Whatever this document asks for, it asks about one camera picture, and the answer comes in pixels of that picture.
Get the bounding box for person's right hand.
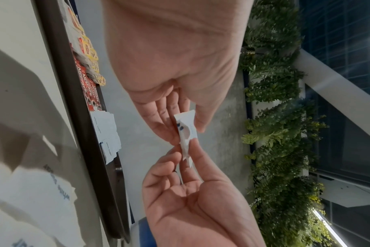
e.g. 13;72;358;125
142;139;267;247

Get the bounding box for person's left hand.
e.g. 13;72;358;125
101;0;254;146

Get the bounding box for white sugar packet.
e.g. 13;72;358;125
174;109;199;168

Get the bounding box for row of red Nescafe sachets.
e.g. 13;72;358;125
70;43;104;112

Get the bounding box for row of white sugar packets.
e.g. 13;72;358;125
90;110;118;143
98;133;122;165

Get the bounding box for brown plastic tray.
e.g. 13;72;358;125
35;0;132;243

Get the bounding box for pile of white sugar sachets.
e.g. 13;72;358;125
0;164;82;247

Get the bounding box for green hedge plants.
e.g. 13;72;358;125
238;0;332;247

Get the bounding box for white light strip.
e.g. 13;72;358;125
312;209;349;247

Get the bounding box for white slanted beam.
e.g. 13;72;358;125
294;49;370;126

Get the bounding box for glass grid building facade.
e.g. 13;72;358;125
297;0;370;247

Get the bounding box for white wall-mounted box unit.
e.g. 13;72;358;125
309;168;370;208

